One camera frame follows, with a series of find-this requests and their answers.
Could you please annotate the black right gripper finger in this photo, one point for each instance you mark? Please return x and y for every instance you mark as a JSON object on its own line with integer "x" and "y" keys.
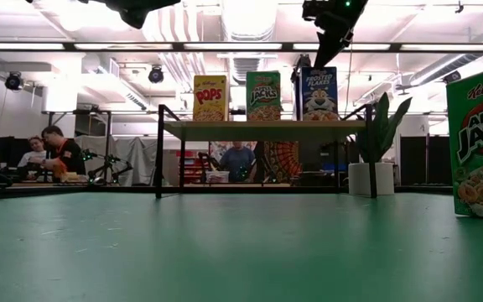
{"x": 336, "y": 42}

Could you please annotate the blue Frosted Flakes cereal box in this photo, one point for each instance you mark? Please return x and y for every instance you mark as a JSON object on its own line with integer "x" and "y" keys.
{"x": 319, "y": 96}

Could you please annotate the green Apple Jacks cereal box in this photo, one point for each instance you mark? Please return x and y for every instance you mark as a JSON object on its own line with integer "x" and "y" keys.
{"x": 263, "y": 96}
{"x": 480, "y": 147}

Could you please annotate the yellow Pops cereal box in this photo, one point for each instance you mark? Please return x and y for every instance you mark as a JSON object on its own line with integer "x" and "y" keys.
{"x": 210, "y": 98}

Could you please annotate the wooden shelf black metal legs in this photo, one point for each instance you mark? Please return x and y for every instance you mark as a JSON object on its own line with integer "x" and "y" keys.
{"x": 266, "y": 131}

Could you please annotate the orange patterned cloth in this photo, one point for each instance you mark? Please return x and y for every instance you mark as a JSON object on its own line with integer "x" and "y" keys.
{"x": 287, "y": 161}

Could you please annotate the black partition panel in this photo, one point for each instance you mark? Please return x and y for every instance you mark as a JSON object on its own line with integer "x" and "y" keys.
{"x": 413, "y": 159}

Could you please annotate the snake plant in white pot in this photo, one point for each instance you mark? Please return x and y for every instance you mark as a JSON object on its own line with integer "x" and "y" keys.
{"x": 371, "y": 178}

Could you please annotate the grey draped cloth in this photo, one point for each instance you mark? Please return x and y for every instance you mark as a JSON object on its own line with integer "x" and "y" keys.
{"x": 132, "y": 159}

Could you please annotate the person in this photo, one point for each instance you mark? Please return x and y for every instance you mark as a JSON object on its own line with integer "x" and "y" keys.
{"x": 71, "y": 155}
{"x": 239, "y": 161}
{"x": 36, "y": 151}

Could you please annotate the red storage bins rack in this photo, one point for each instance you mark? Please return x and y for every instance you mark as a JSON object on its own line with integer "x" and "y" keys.
{"x": 193, "y": 168}

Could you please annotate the white plastic tub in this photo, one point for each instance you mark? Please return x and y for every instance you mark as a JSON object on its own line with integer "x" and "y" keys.
{"x": 219, "y": 177}

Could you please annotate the black monitor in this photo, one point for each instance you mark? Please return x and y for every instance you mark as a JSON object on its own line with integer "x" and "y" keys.
{"x": 2, "y": 151}

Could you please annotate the green felt mat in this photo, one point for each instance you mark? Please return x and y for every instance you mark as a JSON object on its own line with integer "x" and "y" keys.
{"x": 183, "y": 251}

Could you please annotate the black metal stand frame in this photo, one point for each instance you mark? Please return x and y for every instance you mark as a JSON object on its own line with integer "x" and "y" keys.
{"x": 108, "y": 138}

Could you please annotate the black metal table frame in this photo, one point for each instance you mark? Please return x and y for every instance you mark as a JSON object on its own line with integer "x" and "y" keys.
{"x": 99, "y": 189}

